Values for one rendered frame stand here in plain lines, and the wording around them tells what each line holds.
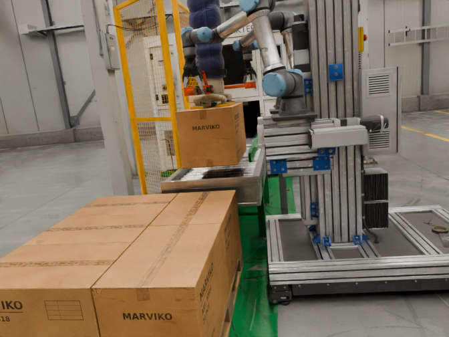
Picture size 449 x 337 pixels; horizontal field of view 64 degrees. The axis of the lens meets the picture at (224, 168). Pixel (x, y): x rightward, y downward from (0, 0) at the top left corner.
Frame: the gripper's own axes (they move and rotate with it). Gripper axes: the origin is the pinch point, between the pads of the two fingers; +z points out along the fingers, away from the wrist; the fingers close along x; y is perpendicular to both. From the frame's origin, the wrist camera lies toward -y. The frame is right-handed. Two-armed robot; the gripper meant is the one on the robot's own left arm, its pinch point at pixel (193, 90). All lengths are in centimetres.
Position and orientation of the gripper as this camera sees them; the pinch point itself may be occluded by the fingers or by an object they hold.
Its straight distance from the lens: 218.8
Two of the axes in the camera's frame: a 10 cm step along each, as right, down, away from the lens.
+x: -9.8, 0.6, 1.8
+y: 1.6, -2.3, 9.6
